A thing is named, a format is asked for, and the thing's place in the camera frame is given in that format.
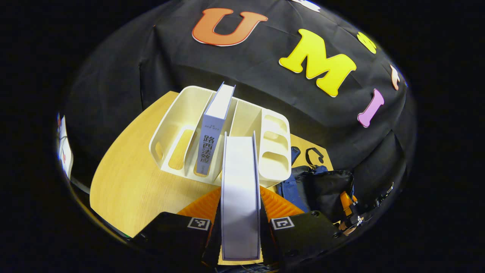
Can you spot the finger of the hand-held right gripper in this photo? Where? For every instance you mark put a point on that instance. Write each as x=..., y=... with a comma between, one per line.
x=346, y=204

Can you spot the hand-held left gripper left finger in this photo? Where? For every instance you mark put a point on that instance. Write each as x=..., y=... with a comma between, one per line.
x=170, y=235

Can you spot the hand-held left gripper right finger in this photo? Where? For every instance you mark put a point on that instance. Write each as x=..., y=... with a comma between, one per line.
x=303, y=235

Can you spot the blue schoolbag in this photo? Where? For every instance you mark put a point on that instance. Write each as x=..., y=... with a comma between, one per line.
x=326, y=189

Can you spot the white book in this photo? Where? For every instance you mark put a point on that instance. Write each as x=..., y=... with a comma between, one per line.
x=240, y=197

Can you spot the grey book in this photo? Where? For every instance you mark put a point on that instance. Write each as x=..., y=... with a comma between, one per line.
x=212, y=129

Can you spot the cream plastic bookshelf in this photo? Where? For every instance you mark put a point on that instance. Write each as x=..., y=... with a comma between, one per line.
x=182, y=113

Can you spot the white power strip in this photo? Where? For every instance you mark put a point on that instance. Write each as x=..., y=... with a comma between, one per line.
x=65, y=151

